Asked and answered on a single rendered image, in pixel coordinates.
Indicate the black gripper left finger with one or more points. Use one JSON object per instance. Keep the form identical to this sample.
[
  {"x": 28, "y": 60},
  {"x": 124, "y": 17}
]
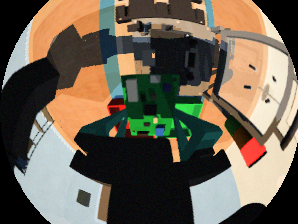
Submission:
[{"x": 103, "y": 126}]

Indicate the green bin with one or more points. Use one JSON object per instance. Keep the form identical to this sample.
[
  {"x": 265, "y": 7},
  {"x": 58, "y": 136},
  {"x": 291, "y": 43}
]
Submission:
[{"x": 190, "y": 105}]

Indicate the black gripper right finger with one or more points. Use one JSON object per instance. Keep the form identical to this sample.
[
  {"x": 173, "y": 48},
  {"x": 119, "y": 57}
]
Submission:
[{"x": 203, "y": 134}]

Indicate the green circuit board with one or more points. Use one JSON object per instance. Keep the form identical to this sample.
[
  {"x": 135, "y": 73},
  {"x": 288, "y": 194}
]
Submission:
[{"x": 150, "y": 100}]

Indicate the red open box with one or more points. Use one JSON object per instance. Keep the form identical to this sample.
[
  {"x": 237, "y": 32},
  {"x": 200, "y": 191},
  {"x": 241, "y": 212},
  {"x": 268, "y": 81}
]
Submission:
[{"x": 116, "y": 105}]

